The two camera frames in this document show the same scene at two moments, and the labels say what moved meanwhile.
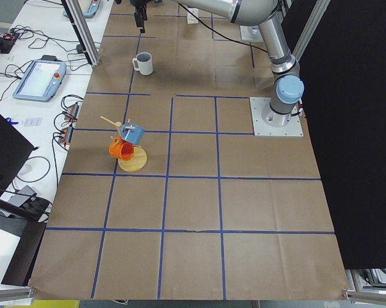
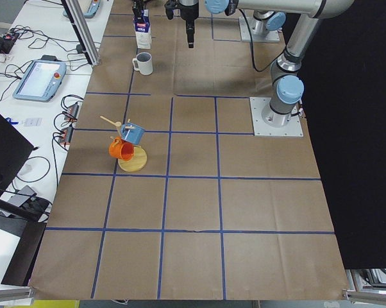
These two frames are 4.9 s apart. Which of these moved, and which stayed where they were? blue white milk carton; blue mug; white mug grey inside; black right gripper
Moved: blue white milk carton
Stayed: black right gripper; blue mug; white mug grey inside
